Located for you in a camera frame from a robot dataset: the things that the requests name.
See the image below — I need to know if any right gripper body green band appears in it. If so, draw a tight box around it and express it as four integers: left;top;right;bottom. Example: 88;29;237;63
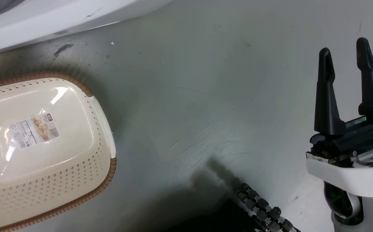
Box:
305;110;373;198

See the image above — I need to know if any cream perforated laundry basket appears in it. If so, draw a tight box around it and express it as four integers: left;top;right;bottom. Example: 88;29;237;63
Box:
0;72;117;232

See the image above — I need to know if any white washing machine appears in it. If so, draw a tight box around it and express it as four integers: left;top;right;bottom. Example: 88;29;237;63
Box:
0;0;174;58

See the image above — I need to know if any paper product label sticker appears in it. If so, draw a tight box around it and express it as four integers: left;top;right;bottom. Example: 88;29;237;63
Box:
9;112;61;150

